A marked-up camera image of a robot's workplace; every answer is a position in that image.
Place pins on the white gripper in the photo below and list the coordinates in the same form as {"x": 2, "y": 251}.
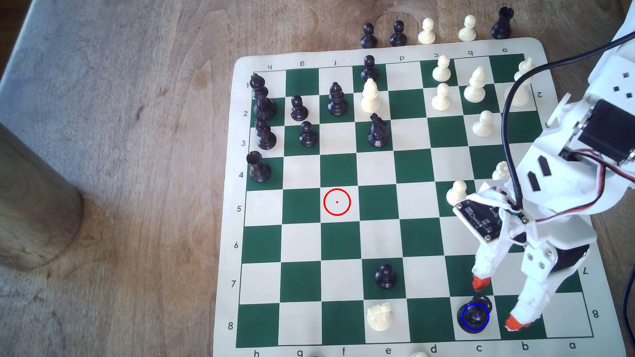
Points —
{"x": 542, "y": 258}

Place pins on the black chess queen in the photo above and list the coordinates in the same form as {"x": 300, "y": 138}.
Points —
{"x": 475, "y": 318}

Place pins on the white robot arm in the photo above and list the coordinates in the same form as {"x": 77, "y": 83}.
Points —
{"x": 615, "y": 64}

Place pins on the white chess piece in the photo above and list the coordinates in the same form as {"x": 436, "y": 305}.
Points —
{"x": 419, "y": 354}

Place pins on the black chess pawn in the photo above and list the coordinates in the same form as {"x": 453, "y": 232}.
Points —
{"x": 385, "y": 276}
{"x": 308, "y": 136}
{"x": 298, "y": 110}
{"x": 398, "y": 34}
{"x": 368, "y": 37}
{"x": 369, "y": 69}

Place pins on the white chess knight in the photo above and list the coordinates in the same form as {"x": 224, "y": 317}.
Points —
{"x": 379, "y": 317}

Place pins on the white chess bishop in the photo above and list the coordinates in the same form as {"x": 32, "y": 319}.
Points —
{"x": 370, "y": 98}
{"x": 475, "y": 88}

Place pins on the black chess knight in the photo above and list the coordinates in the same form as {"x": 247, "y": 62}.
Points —
{"x": 378, "y": 133}

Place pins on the green and white chess mat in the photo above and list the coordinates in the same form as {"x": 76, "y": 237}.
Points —
{"x": 302, "y": 248}

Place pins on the black chess bishop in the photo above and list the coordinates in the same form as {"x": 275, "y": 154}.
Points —
{"x": 337, "y": 101}
{"x": 265, "y": 136}

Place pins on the black chess rook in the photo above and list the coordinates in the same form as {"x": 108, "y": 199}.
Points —
{"x": 259, "y": 168}
{"x": 501, "y": 25}

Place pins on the black chess king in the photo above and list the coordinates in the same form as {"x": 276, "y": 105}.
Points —
{"x": 263, "y": 104}

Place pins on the black camera circuit board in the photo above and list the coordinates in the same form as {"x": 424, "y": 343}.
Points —
{"x": 481, "y": 218}

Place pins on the round wooden post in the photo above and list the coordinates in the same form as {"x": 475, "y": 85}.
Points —
{"x": 34, "y": 208}

